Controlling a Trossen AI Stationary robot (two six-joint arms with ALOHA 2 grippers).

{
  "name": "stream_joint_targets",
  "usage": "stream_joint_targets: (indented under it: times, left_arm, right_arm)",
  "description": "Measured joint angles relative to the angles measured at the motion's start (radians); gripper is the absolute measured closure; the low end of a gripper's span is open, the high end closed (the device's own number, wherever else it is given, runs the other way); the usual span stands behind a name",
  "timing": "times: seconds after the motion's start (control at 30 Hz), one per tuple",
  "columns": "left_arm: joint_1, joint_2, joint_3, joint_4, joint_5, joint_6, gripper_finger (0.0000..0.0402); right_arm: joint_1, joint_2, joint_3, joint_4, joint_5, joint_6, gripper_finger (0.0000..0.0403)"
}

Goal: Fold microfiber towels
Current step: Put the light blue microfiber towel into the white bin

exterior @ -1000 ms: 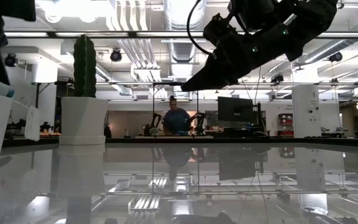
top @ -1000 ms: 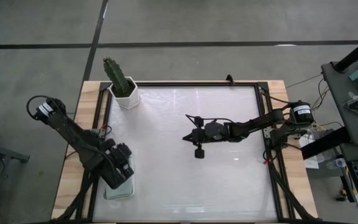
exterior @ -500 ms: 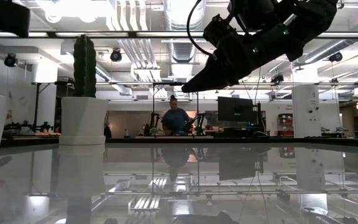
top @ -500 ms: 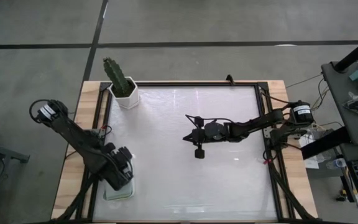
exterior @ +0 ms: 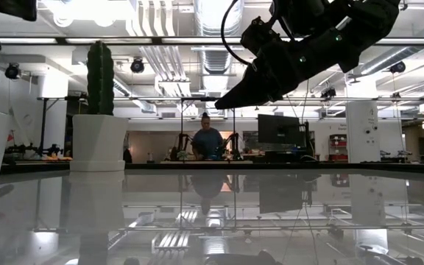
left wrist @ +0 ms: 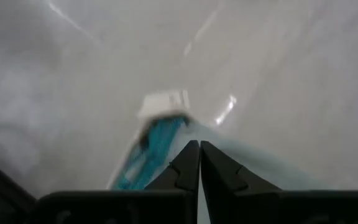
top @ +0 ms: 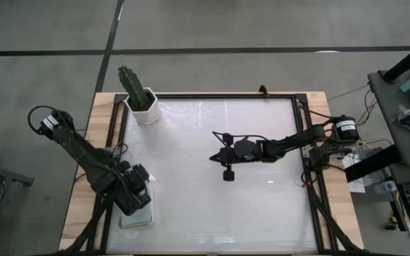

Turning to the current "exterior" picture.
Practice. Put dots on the black monitor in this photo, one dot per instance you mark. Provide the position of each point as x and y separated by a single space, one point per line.
280 129

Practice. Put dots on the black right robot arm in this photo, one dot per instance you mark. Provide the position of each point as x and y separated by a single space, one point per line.
363 22

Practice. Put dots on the white hexagonal plant pot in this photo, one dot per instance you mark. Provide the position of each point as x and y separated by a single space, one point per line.
99 140

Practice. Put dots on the white kiosk column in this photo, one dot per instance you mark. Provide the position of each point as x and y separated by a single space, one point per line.
363 129

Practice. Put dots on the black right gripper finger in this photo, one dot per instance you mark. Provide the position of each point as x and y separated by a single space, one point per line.
249 92

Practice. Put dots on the person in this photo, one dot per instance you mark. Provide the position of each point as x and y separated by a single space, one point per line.
207 141

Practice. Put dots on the green cactus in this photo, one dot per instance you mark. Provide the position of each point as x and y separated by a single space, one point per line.
101 77

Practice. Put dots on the black ceiling camera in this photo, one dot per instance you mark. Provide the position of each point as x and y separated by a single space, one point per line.
398 67
12 71
137 65

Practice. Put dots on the red storage shelf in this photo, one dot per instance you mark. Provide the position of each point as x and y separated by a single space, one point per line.
338 147

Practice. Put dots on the black background robot arm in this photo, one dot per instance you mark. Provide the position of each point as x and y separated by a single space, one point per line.
180 145
234 145
35 150

